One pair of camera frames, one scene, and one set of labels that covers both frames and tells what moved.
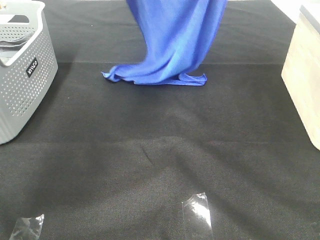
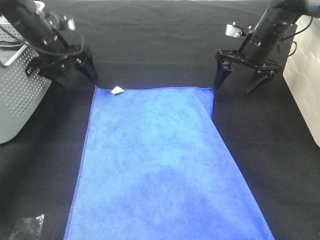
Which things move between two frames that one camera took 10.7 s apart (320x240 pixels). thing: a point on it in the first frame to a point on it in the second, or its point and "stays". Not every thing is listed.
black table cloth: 109,160 stays
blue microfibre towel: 180,35 to 154,167
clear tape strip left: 27,228 stays
